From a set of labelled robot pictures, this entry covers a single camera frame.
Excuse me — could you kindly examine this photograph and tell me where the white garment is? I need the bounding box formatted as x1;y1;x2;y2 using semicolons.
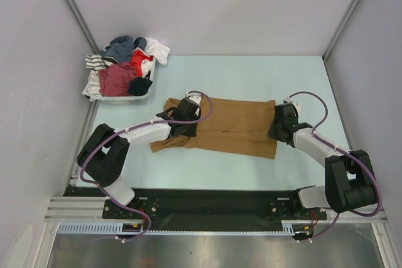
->
145;38;171;65

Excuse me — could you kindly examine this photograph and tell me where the aluminium rail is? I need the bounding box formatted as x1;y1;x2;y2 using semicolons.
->
45;196;106;222

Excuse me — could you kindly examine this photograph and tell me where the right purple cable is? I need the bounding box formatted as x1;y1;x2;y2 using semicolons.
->
284;90;384;244

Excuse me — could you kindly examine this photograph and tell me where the purple cable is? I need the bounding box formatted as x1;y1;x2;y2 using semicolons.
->
80;90;215;244
284;90;384;244

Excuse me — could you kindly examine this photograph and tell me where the red garment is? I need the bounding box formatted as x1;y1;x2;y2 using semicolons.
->
130;48;154;70

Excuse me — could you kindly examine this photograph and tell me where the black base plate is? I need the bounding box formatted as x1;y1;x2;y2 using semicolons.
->
63;186;327;232

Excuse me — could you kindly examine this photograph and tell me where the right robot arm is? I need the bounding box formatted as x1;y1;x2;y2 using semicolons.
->
268;94;383;218

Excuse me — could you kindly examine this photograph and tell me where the maroon garment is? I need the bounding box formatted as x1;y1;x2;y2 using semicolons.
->
98;62;143;97

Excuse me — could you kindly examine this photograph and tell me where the black garment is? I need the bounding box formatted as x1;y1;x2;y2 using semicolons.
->
128;77;153;97

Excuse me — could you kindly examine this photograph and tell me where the striped garment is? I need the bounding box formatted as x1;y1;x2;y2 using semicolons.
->
85;54;107;70

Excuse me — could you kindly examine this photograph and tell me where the tan tank top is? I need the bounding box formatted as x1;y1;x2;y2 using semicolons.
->
150;98;277;159

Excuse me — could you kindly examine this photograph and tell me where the white laundry basket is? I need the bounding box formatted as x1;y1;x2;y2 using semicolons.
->
82;58;156;104

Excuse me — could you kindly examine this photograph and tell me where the slotted cable duct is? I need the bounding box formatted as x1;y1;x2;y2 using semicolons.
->
58;222;312;237

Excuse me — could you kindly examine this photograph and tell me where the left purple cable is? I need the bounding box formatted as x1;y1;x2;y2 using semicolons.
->
80;90;215;244

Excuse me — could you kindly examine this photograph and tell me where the blue grey garment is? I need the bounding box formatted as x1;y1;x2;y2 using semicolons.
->
99;36;148;65

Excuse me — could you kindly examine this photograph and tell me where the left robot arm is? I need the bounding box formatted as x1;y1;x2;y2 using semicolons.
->
77;91;202;218

